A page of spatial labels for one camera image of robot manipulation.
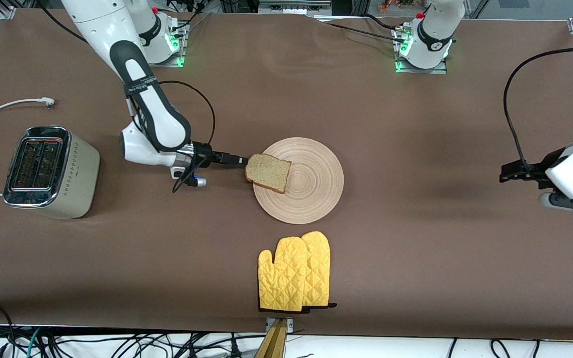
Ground slice of brown bread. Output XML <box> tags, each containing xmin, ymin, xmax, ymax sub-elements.
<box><xmin>245</xmin><ymin>153</ymin><xmax>292</xmax><ymax>194</ymax></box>

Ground round wooden plate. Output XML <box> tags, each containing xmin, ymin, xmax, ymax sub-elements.
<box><xmin>253</xmin><ymin>138</ymin><xmax>344</xmax><ymax>225</ymax></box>

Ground cream and chrome toaster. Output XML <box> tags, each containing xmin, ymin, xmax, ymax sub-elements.
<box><xmin>3</xmin><ymin>126</ymin><xmax>101</xmax><ymax>219</ymax></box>

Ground yellow quilted oven mitt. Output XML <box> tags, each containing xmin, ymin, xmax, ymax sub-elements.
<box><xmin>258</xmin><ymin>237</ymin><xmax>312</xmax><ymax>313</ymax></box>
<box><xmin>300</xmin><ymin>231</ymin><xmax>338</xmax><ymax>310</ymax></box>

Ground brown table cover sheet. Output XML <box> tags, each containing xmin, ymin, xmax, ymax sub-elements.
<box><xmin>0</xmin><ymin>9</ymin><xmax>573</xmax><ymax>341</ymax></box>

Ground wooden beam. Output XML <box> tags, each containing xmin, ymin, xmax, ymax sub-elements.
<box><xmin>254</xmin><ymin>318</ymin><xmax>287</xmax><ymax>358</ymax></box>

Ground orange brown background object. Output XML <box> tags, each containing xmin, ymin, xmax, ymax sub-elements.
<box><xmin>379</xmin><ymin>0</ymin><xmax>429</xmax><ymax>13</ymax></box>

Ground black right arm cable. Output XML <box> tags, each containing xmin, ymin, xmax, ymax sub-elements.
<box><xmin>38</xmin><ymin>0</ymin><xmax>216</xmax><ymax>193</ymax></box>

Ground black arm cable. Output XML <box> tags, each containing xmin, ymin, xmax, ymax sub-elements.
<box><xmin>504</xmin><ymin>47</ymin><xmax>573</xmax><ymax>177</ymax></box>
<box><xmin>38</xmin><ymin>0</ymin><xmax>216</xmax><ymax>193</ymax></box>

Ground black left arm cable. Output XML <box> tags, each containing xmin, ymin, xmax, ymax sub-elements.
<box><xmin>504</xmin><ymin>47</ymin><xmax>573</xmax><ymax>177</ymax></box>

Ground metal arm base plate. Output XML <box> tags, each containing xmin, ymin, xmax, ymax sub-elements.
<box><xmin>395</xmin><ymin>27</ymin><xmax>448</xmax><ymax>74</ymax></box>
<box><xmin>145</xmin><ymin>20</ymin><xmax>186</xmax><ymax>68</ymax></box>

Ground black base connector cables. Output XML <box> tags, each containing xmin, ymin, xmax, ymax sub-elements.
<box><xmin>165</xmin><ymin>0</ymin><xmax>212</xmax><ymax>35</ymax></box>

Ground grey metal frame piece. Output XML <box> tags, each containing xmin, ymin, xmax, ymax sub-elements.
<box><xmin>258</xmin><ymin>0</ymin><xmax>333</xmax><ymax>15</ymax></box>

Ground small metal beam bracket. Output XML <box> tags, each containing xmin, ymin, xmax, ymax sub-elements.
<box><xmin>265</xmin><ymin>317</ymin><xmax>294</xmax><ymax>333</ymax></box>

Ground black cable on table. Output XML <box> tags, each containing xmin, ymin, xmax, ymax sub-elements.
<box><xmin>316</xmin><ymin>14</ymin><xmax>409</xmax><ymax>44</ymax></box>

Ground white toaster power cord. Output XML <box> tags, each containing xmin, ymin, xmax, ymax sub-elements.
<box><xmin>0</xmin><ymin>98</ymin><xmax>56</xmax><ymax>196</ymax></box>

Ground tangled black floor cables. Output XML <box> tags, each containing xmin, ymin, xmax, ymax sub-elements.
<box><xmin>43</xmin><ymin>331</ymin><xmax>267</xmax><ymax>358</ymax></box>

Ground teal cable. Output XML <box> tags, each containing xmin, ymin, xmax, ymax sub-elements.
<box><xmin>15</xmin><ymin>327</ymin><xmax>43</xmax><ymax>358</ymax></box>

